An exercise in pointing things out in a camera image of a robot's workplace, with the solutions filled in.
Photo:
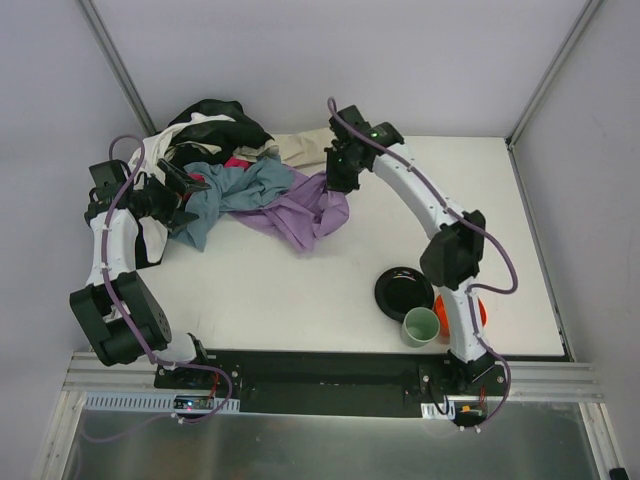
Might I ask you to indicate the cream black tote bag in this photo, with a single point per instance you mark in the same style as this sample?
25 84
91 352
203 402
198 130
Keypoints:
217 153

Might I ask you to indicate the blue-grey cloth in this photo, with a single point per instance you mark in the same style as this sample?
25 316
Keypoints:
268 179

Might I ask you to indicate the black mesh cloth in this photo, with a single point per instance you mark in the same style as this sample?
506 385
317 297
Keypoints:
219 123

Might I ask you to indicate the beige folded cloth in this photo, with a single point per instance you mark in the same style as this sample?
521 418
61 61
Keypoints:
298 150

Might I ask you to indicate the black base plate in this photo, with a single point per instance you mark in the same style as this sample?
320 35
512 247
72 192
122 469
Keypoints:
335 384

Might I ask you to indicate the aluminium front rail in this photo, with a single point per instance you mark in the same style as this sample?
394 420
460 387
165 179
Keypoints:
536 381

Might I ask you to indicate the aluminium frame post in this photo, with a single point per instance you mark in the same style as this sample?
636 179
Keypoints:
107 46
577 30

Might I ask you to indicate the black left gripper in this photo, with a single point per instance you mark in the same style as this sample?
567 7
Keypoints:
170 195

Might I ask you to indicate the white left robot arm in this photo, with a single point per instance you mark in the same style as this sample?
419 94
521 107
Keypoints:
116 310

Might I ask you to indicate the right aluminium frame post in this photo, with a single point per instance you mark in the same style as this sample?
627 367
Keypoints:
577 30

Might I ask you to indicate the lilac cloth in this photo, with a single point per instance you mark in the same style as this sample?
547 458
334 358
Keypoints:
306 213

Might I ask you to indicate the orange bowl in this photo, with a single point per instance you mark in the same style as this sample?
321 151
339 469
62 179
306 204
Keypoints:
440 311

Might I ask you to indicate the pale green cup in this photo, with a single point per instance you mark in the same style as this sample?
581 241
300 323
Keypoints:
419 327

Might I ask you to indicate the magenta cloth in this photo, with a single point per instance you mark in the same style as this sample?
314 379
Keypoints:
235 162

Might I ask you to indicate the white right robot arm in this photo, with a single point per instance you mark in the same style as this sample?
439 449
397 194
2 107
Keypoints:
455 246

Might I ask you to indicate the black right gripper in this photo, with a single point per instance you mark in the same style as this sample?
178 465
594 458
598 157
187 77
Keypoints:
340 167

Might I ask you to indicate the white cloth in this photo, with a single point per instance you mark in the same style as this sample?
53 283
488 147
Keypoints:
153 235

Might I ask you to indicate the left aluminium frame post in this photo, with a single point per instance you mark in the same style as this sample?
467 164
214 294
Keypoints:
107 46

